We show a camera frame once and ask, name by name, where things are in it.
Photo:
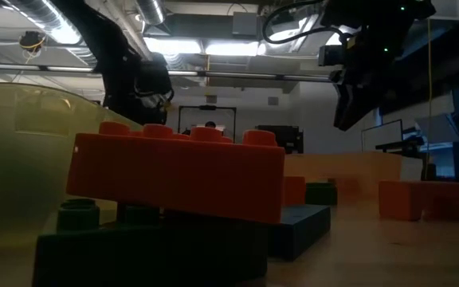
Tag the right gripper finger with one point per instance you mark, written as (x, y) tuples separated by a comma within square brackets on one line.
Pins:
[(357, 105)]

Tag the orange toy brick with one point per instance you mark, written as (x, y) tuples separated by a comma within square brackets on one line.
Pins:
[(173, 175)]

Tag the green toy brick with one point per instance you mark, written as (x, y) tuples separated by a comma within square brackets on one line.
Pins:
[(150, 255), (321, 194)]

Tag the salmon wooden block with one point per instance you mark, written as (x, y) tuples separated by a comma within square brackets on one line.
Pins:
[(401, 199)]

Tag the salmon wooden plank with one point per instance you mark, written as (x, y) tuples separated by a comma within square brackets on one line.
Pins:
[(294, 190)]

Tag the teal wooden plank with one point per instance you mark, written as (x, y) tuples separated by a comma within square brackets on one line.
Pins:
[(299, 231)]

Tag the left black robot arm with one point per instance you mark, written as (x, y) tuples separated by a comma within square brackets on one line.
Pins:
[(106, 52)]

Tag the white board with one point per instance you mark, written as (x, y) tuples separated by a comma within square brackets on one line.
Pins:
[(381, 135)]

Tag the dark desk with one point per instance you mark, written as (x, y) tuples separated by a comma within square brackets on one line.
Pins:
[(397, 145)]

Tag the black framed stand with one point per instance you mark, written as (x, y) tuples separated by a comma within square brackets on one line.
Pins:
[(207, 107)]

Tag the person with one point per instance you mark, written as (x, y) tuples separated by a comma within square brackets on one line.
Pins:
[(210, 124)]

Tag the grey horizontal pipe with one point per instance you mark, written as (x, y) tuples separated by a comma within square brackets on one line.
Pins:
[(233, 74)]

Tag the black cabinet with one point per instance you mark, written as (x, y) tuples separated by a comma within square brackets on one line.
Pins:
[(281, 137)]

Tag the grey tilted panel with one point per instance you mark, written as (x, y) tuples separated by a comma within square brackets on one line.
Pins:
[(436, 127)]

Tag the ceiling light panel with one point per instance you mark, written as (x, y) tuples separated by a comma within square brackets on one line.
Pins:
[(229, 48)]

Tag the grey ceiling box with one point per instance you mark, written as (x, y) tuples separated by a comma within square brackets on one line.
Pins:
[(244, 24)]

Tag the yellow plastic bin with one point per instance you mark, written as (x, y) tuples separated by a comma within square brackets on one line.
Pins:
[(22, 159)]

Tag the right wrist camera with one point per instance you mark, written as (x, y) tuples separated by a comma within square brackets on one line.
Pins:
[(331, 56)]

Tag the silver ventilation duct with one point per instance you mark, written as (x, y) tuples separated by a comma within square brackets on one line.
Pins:
[(151, 10), (46, 16)]

